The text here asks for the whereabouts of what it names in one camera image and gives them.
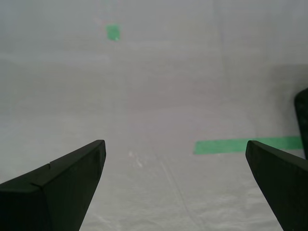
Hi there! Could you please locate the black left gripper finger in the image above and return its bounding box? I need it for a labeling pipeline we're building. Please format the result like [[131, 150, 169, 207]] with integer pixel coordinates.
[[245, 140, 308, 231], [0, 140, 106, 231]]

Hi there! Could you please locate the long green tape strip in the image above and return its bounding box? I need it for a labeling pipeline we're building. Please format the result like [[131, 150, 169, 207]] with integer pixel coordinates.
[[193, 136, 303, 155]]

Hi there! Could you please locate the small green tape marker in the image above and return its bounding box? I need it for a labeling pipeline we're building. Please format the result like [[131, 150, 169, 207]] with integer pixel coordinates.
[[106, 24, 121, 41]]

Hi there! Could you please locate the black perforated plastic basket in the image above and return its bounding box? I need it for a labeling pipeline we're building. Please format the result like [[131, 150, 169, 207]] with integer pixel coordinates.
[[294, 88, 308, 160]]

